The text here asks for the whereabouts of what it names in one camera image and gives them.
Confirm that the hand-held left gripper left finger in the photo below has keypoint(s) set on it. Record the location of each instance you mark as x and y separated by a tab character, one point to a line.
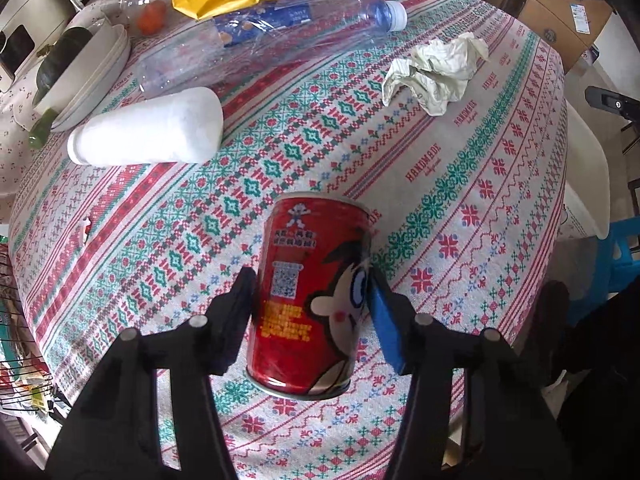
235	320

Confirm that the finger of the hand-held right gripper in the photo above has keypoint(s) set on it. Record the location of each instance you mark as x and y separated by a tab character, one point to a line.
617	104

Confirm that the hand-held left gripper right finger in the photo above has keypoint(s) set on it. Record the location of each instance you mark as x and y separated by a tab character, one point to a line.
386	321

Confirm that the red cartoon drink can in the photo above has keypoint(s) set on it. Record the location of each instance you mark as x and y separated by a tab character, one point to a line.
300	285

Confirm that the small blue white box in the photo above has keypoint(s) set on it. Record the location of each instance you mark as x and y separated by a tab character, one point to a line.
592	55

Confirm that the white plastic chair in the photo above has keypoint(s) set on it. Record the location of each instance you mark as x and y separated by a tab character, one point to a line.
585	170

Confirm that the patterned red green tablecloth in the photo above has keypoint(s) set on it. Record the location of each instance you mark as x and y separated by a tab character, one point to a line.
450	185

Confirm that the blue plastic stool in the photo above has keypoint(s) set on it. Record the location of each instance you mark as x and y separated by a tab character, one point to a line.
615	255

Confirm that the crumpled cream paper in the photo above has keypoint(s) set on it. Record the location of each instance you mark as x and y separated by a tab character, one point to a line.
435	75

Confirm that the white plastic bottle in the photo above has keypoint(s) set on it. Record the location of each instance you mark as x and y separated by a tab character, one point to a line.
150	125

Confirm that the person's dark clothing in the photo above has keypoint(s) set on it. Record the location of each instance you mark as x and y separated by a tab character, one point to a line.
610	385

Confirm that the white ceramic plate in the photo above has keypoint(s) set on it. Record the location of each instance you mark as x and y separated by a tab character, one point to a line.
114	72

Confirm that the white cloth red dots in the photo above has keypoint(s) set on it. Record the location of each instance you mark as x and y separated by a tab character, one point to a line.
15	125

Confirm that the clear bottle blue label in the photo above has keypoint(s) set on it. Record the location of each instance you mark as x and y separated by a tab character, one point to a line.
280	20

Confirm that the white ceramic bowl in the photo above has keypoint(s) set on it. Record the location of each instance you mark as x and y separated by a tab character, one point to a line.
87	52

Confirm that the small orange mandarin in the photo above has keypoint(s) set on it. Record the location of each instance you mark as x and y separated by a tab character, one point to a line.
152	16

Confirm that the clear glass jar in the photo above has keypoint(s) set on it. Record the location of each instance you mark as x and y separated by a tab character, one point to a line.
125	5

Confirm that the cream air fryer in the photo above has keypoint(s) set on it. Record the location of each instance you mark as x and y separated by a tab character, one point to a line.
25	10

